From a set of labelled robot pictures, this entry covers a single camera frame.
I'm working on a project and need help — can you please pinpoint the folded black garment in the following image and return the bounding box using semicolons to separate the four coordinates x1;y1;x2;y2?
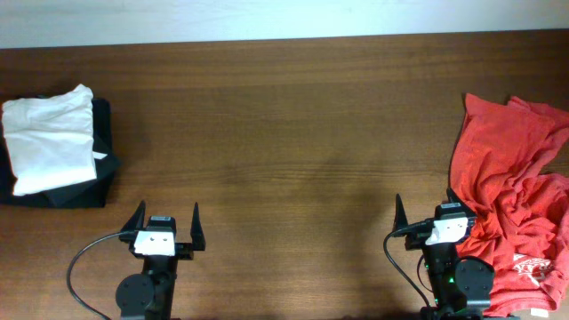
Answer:
1;98;120;209

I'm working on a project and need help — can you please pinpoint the red orange t-shirt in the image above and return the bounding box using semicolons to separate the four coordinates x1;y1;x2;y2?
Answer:
450;94;568;316

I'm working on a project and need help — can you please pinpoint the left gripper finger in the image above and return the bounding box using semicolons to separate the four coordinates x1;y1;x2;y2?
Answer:
119;200;146;243
190;203;206;252

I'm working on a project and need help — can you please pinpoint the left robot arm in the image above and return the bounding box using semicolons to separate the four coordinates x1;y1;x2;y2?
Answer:
116;202;206;320

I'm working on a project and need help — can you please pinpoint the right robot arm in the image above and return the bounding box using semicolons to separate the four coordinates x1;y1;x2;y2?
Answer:
383;188;495;320

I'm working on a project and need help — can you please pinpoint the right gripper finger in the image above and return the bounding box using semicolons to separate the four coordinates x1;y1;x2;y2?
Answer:
446;188;475;218
392;194;409;236

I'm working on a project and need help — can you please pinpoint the folded white t-shirt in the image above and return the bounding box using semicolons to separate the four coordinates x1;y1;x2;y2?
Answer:
1;84;104;196

